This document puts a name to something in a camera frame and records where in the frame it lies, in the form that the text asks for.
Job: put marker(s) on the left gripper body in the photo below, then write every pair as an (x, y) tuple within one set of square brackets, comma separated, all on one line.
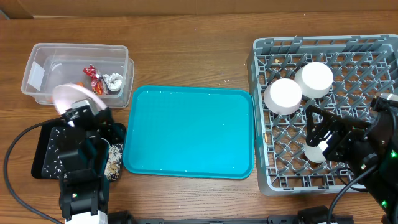
[(104, 123)]

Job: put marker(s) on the white paper cup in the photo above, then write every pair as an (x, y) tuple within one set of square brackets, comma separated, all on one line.
[(315, 154)]

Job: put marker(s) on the pink bowl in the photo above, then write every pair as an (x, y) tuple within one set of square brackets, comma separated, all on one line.
[(283, 96)]

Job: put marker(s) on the black plastic tray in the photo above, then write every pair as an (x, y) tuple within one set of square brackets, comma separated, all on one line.
[(47, 164)]

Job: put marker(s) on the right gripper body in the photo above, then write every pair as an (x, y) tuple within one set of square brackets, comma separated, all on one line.
[(337, 139)]

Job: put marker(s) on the clear plastic storage bin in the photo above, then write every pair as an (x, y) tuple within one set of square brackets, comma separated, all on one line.
[(54, 64)]

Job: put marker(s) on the rice and peanut pile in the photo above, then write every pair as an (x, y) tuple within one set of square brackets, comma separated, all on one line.
[(115, 162)]

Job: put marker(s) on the white tissue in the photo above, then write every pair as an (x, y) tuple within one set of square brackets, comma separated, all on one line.
[(113, 81)]

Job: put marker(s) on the white bowl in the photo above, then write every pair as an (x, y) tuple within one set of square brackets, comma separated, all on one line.
[(315, 79)]

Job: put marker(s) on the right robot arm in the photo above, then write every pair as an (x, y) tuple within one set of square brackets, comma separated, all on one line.
[(378, 173)]

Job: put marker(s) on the grey dishwasher rack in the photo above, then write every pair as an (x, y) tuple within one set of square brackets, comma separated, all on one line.
[(362, 66)]

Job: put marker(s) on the teal serving tray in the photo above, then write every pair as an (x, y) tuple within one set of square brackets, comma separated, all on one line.
[(190, 132)]

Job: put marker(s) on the red snack wrapper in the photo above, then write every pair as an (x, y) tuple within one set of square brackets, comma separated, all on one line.
[(97, 81)]

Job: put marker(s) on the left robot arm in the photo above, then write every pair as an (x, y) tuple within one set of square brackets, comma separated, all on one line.
[(84, 189)]

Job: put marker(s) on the white plate with food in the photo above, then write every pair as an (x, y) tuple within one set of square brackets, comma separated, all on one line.
[(67, 94)]

